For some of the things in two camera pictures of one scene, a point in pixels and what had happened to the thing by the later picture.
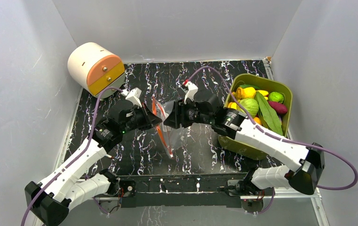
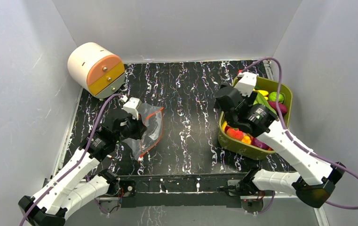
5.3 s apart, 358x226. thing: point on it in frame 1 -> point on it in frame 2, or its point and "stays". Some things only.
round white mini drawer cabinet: (95, 68) stays
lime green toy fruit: (275, 96) stays
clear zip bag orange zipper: (172, 139) -> (153, 117)
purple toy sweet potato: (279, 107) stays
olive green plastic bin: (249, 79) stays
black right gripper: (180, 113) -> (228, 101)
